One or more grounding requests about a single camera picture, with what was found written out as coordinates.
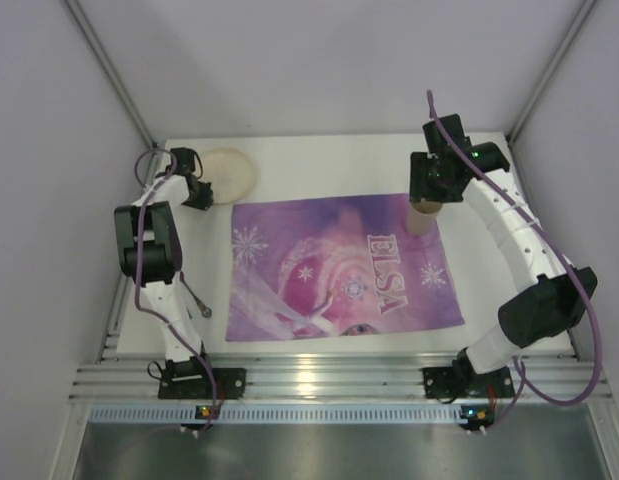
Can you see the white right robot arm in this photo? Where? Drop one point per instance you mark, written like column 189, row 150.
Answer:
column 550, row 293

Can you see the right aluminium frame post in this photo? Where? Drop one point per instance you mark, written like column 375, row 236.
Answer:
column 558, row 55

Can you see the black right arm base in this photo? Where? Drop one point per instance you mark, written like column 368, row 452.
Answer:
column 446, row 384

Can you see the pink fork patterned handle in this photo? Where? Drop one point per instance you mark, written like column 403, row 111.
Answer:
column 205, row 311

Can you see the aluminium frame post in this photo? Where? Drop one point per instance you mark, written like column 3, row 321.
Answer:
column 88, row 33
column 558, row 55

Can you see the left aluminium frame post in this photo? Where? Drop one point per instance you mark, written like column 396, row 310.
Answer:
column 88, row 33

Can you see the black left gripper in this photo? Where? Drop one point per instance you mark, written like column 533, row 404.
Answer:
column 200, row 195

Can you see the cream round plate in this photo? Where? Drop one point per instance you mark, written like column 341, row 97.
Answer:
column 231, row 173

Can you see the aluminium front rail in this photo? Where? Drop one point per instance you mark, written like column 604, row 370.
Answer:
column 320, row 377

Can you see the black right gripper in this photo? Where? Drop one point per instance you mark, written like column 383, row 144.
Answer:
column 431, row 187

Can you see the cream beige cup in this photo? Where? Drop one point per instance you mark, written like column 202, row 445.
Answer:
column 421, row 216

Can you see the slotted grey cable duct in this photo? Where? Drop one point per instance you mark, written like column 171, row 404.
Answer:
column 286, row 414

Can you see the purple Elsa placemat cloth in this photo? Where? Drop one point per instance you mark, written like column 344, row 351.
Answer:
column 334, row 267

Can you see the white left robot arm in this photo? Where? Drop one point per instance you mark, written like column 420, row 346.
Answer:
column 150, row 252

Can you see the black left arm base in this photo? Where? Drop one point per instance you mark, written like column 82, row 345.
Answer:
column 230, row 385

